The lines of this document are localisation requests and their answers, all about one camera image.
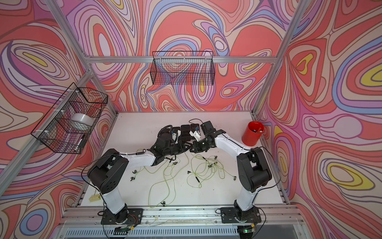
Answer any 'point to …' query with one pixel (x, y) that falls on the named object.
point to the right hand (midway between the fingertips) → (192, 153)
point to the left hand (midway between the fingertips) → (193, 147)
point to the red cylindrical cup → (252, 133)
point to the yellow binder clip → (94, 197)
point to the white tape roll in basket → (83, 118)
